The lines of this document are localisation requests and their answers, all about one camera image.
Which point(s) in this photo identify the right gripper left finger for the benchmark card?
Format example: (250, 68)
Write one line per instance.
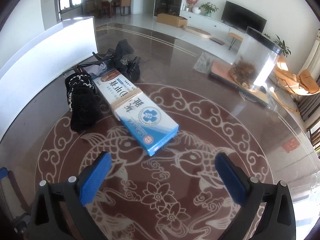
(47, 220)

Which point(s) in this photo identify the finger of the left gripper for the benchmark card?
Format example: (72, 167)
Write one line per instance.
(3, 173)

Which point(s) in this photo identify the black television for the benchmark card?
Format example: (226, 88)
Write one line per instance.
(242, 18)

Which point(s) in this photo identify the black knit stitched pouch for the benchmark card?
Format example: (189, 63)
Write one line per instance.
(82, 101)

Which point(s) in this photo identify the clear plastic jar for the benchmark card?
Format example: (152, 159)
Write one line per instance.
(256, 58)

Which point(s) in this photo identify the wooden dining chair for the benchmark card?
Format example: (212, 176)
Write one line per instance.
(309, 109)

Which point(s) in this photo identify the blue white medicine box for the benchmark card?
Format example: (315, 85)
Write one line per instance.
(145, 121)

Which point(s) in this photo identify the red flower vase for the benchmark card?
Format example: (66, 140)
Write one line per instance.
(191, 3)

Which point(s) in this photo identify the orange lounge chair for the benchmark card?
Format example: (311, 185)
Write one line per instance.
(302, 84)

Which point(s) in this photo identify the white tv cabinet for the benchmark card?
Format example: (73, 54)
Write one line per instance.
(216, 28)

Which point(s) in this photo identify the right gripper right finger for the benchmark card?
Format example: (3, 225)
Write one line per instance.
(278, 218)

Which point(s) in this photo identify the green potted plant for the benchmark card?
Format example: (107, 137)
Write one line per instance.
(208, 8)

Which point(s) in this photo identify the white cardboard sorting box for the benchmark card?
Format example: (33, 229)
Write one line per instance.
(41, 61)

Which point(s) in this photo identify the flat tray under jar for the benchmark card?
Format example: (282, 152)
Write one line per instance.
(222, 71)

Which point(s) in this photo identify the brown cardboard box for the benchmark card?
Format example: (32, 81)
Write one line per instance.
(172, 20)

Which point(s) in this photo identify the clear eyeglasses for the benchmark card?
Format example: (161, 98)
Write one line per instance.
(94, 69)

